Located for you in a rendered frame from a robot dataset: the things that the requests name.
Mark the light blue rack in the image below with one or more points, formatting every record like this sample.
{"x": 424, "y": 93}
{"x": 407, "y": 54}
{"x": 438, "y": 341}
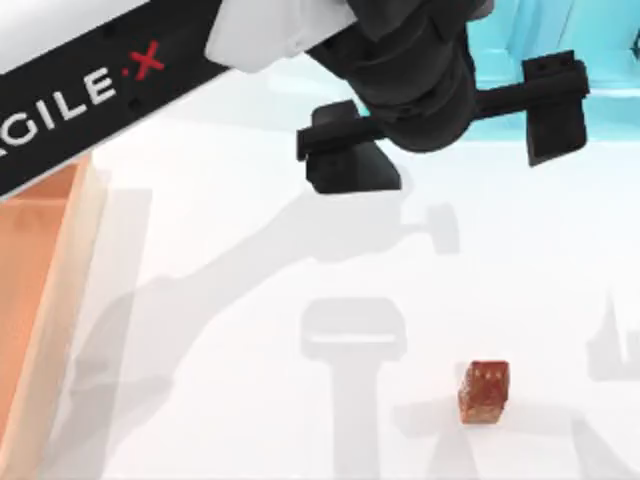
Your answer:
{"x": 550, "y": 30}

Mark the pale grey rounded box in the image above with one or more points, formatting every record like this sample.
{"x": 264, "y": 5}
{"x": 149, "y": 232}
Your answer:
{"x": 260, "y": 35}

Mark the brown bread cube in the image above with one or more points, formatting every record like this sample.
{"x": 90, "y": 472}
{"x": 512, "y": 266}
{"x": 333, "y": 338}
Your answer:
{"x": 484, "y": 395}

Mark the shallow salmon-coloured box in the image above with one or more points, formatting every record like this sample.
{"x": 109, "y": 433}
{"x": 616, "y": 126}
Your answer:
{"x": 30, "y": 300}

